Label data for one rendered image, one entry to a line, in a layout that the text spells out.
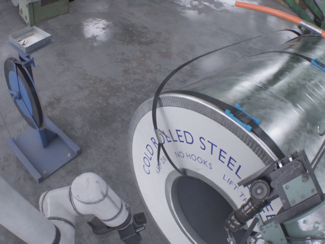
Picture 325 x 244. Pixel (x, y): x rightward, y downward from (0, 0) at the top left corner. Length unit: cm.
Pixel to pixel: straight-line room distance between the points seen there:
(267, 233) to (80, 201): 48
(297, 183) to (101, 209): 49
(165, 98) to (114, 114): 181
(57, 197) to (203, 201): 103
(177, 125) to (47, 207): 61
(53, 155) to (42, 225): 201
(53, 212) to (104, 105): 235
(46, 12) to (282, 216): 117
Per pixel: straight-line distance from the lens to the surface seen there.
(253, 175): 79
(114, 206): 81
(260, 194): 80
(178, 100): 112
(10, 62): 227
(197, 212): 167
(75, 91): 330
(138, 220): 92
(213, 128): 104
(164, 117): 124
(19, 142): 289
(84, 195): 75
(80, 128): 287
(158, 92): 123
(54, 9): 136
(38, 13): 134
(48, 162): 264
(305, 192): 75
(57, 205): 82
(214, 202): 173
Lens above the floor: 199
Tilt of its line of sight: 44 degrees down
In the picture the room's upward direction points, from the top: 5 degrees clockwise
